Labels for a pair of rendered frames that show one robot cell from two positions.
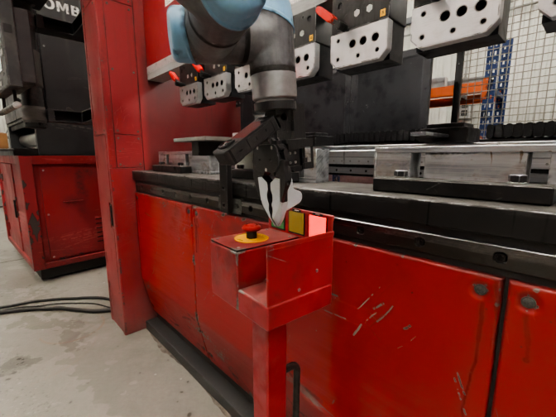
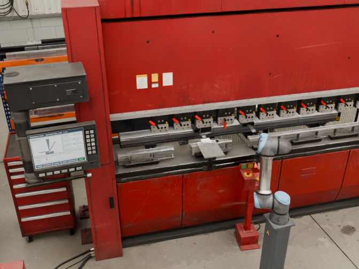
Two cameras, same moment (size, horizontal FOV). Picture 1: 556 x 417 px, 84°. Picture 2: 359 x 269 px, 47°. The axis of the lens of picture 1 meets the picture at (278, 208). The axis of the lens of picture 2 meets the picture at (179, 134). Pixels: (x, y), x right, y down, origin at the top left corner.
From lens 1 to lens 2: 3.61 m
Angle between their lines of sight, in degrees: 60
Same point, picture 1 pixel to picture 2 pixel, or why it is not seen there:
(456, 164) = not seen: hidden behind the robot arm
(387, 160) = (252, 141)
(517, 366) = (283, 171)
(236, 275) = (255, 182)
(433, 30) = (264, 117)
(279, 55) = not seen: hidden behind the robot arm
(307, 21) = (231, 110)
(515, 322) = (283, 165)
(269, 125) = not seen: hidden behind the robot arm
